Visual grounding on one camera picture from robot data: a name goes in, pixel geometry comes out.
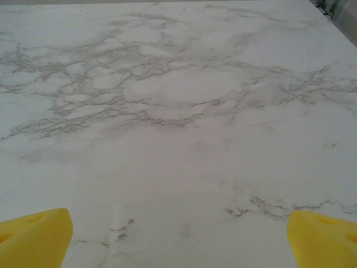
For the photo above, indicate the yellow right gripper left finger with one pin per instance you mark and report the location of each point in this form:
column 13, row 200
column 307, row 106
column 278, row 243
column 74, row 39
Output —
column 33, row 240

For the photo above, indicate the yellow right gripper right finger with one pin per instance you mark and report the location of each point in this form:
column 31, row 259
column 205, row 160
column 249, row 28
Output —
column 323, row 243

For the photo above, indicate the aluminium side rail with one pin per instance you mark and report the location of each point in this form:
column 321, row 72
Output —
column 329, row 12

